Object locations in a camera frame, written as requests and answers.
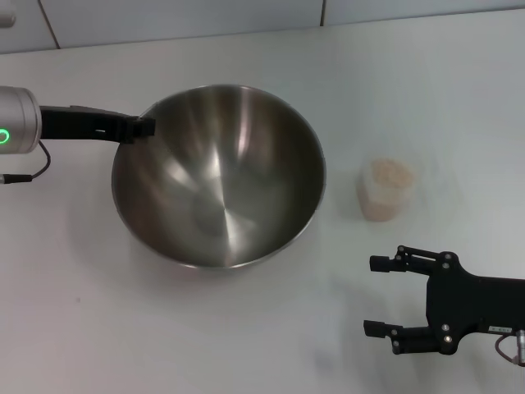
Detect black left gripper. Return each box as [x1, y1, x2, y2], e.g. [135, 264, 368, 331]
[39, 105, 156, 144]

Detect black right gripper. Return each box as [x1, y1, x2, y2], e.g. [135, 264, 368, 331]
[363, 245, 525, 355]

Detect stainless steel mixing bowl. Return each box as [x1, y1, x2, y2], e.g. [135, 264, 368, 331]
[111, 84, 328, 275]

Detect clear plastic cup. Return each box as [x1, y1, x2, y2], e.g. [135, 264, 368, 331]
[357, 157, 418, 223]

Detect white rice grains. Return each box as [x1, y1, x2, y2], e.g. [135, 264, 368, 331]
[361, 158, 415, 222]

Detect pale grey rounded object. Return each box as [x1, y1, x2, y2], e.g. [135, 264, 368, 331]
[0, 0, 17, 29]

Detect right arm cable with plug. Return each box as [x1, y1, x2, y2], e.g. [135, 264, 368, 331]
[494, 328, 525, 367]

